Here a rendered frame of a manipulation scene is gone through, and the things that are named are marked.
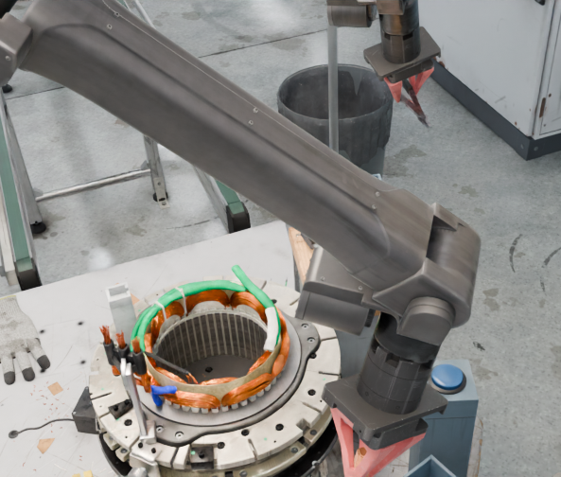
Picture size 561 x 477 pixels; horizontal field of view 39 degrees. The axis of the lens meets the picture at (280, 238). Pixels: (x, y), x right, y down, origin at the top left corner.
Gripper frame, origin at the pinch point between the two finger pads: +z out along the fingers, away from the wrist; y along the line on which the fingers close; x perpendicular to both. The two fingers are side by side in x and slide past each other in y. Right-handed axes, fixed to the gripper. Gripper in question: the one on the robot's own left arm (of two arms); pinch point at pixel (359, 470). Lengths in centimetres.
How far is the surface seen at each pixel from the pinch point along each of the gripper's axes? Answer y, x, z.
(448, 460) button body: -33.8, -10.1, 19.4
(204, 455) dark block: 2.8, -18.6, 12.9
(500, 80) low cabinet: -226, -156, 12
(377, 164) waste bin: -144, -134, 35
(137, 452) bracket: 8.5, -23.4, 14.6
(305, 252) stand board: -28, -42, 4
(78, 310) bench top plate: -15, -84, 38
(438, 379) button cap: -28.7, -13.1, 6.4
